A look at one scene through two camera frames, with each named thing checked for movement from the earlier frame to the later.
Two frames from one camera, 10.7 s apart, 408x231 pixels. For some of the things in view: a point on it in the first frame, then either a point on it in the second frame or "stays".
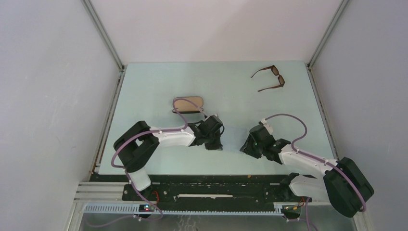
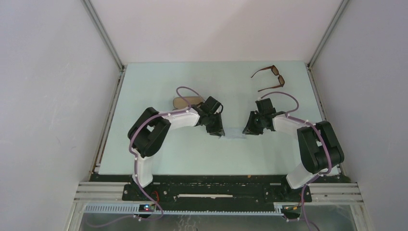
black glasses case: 183,106 stays
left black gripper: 217,146 -> 218,130
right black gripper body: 253,148 -> 262,116
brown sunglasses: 275,71 stays
